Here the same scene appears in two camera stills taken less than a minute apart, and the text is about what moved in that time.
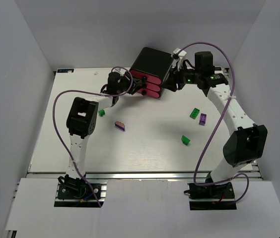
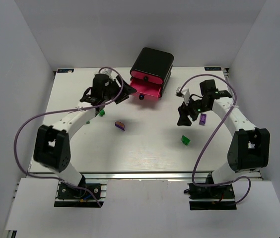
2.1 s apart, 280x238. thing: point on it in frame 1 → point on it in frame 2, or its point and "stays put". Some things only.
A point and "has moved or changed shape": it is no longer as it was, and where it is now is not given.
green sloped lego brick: [185, 140] stays put
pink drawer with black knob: [145, 77] stays put
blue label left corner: [65, 70] stays put
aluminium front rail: [109, 175] stays put
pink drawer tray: [153, 86] has moved or changed shape
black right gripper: [174, 79] → [186, 112]
